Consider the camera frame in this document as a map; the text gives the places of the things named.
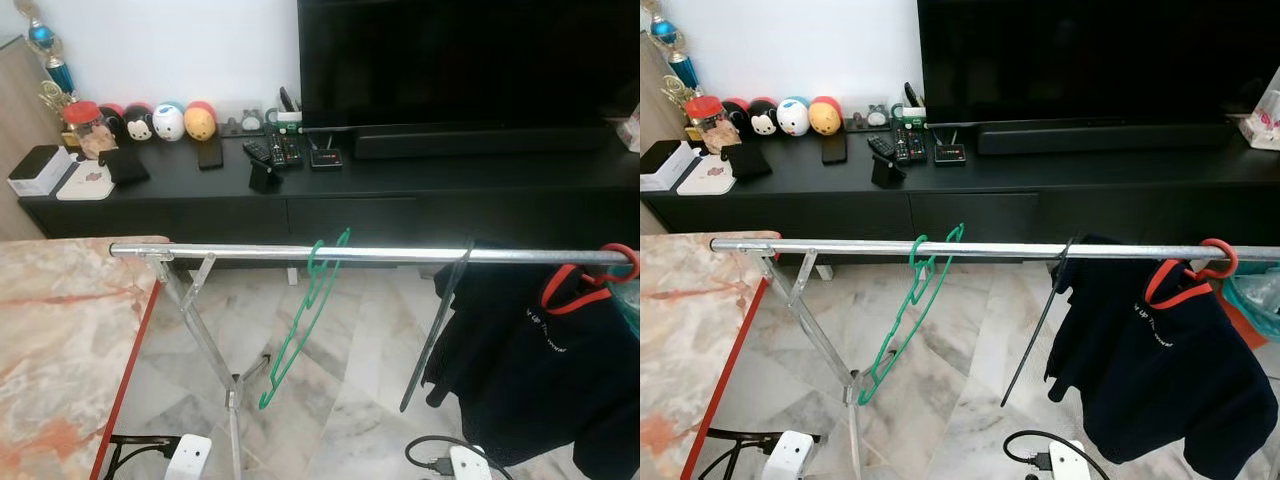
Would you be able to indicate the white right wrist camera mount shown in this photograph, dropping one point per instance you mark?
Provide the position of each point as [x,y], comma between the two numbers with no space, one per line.
[470,465]
[1070,463]

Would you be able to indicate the orange plastic hanger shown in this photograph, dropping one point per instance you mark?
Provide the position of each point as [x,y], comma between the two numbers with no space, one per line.
[553,285]
[1152,288]

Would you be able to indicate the white box black lid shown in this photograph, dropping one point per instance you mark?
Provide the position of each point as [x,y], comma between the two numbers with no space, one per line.
[668,172]
[38,178]

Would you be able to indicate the black shirt white print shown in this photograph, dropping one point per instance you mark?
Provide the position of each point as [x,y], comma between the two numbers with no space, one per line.
[1160,390]
[540,380]

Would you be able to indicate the black mouse plush toy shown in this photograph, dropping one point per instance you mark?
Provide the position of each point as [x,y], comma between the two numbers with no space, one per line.
[138,125]
[763,122]

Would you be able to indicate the black plastic hanger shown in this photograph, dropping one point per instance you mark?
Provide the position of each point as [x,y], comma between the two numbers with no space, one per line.
[432,338]
[1034,330]

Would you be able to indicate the red plush toy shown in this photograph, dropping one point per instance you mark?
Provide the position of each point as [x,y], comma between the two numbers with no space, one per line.
[735,105]
[112,110]

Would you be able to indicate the small black receiver box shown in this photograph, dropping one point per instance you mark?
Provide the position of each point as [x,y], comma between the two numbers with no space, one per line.
[326,158]
[950,154]

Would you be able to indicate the black television console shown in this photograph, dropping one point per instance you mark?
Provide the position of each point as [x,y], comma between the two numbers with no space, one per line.
[980,205]
[350,205]

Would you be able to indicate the green plastic hanger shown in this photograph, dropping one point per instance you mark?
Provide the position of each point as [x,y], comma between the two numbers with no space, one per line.
[915,258]
[313,262]

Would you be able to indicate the black soundbar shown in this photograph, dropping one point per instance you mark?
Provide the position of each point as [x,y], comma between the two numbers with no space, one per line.
[1100,138]
[480,142]

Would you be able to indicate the small grey figurine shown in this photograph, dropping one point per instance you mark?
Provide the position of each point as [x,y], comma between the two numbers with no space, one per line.
[877,117]
[251,122]

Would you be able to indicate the silver clothes rack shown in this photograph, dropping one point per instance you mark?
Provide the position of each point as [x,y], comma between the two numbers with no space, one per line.
[850,246]
[250,253]

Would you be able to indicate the black wallet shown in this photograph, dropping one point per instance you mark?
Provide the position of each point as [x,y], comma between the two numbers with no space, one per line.
[748,162]
[127,167]

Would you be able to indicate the black desk stand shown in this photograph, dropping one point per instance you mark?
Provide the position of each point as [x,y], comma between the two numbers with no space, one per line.
[888,175]
[265,180]

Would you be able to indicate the white plush toy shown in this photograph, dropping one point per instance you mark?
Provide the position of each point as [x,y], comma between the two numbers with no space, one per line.
[793,118]
[168,123]

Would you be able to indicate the black remote control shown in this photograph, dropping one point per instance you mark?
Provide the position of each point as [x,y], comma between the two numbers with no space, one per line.
[287,150]
[912,145]

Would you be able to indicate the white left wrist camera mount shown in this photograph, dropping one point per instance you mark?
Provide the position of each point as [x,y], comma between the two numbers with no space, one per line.
[188,458]
[788,457]

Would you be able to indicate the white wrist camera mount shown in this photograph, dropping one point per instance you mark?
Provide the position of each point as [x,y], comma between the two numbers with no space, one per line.
[470,465]
[1070,463]
[188,458]
[788,457]

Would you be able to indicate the light wooden cabinet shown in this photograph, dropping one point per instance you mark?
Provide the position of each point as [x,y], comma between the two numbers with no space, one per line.
[20,150]
[650,110]

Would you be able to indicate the white flat box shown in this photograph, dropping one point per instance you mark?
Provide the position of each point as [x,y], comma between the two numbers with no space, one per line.
[85,182]
[708,177]

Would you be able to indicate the pink white tissue box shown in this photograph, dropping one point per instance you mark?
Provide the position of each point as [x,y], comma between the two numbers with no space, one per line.
[1262,125]

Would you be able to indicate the blue gold trophy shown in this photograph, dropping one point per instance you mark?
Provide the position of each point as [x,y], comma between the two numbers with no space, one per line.
[683,70]
[62,75]

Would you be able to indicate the black smartphone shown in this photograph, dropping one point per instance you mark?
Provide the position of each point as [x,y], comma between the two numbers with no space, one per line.
[834,148]
[210,152]

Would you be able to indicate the orange plush toy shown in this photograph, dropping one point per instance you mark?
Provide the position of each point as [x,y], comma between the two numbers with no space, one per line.
[200,123]
[825,118]

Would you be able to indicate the black television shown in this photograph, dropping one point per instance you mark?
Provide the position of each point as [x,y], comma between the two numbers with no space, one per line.
[450,60]
[1080,60]

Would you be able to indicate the green white mug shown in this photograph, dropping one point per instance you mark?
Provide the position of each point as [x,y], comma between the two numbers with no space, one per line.
[288,118]
[912,113]

